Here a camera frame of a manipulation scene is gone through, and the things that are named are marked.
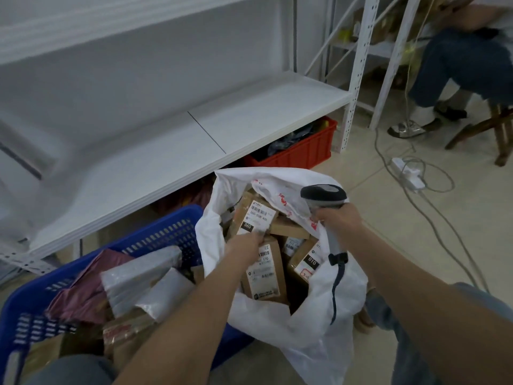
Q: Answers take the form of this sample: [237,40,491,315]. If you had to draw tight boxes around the red plastic crate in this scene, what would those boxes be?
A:
[243,117,338,170]

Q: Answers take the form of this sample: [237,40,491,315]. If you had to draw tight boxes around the grey floor cable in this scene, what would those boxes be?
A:
[373,128,491,294]

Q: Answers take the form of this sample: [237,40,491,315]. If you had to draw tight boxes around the white power strip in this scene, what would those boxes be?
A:
[391,157,426,192]

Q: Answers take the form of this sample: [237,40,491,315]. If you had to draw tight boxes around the person's right forearm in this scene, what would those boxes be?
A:
[340,228,513,385]

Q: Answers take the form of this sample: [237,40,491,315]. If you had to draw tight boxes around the pile of parcels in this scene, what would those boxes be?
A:
[22,308,161,378]

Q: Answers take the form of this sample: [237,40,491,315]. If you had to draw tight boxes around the person's left leg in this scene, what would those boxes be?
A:
[24,355,117,385]

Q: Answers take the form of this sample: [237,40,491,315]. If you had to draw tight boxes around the brown box red-outlined sticker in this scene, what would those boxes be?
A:
[286,238,325,286]

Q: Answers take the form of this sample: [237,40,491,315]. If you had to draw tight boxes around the person's sandal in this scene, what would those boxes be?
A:
[353,286,377,334]

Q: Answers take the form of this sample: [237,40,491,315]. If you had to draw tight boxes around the white metal shelf rack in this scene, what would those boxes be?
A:
[0,0,382,275]
[304,0,433,131]

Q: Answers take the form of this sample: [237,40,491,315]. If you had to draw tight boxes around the taped brown parcel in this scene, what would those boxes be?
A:
[280,235,305,259]
[227,190,278,241]

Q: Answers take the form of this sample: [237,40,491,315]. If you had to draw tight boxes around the blue plastic crate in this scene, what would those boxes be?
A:
[0,204,255,385]

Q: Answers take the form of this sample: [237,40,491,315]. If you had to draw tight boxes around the pink mailer bag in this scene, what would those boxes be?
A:
[44,248,135,325]

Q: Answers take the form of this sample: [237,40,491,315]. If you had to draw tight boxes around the person's right hand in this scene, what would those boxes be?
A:
[314,203,363,253]

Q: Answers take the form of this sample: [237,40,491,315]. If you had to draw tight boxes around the grey handheld barcode scanner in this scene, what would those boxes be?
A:
[300,184,348,267]

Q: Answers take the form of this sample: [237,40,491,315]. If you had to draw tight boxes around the wooden chair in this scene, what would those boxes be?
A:
[445,102,513,168]

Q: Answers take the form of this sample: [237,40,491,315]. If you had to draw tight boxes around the person's left forearm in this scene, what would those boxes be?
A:
[114,252,261,385]

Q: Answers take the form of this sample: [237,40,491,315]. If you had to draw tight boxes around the white red-print mailer bag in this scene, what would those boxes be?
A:
[250,178,321,239]

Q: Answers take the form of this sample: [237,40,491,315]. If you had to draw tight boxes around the person's left hand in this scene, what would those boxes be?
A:
[224,230,266,269]

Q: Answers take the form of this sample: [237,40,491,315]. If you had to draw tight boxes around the white woven sack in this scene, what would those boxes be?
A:
[195,167,369,385]

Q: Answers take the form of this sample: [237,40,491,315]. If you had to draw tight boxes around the black scanner cable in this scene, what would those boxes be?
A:
[329,262,347,325]

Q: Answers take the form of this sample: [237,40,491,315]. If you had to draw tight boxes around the tall brown box handwritten sticker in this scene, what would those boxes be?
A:
[240,235,289,305]

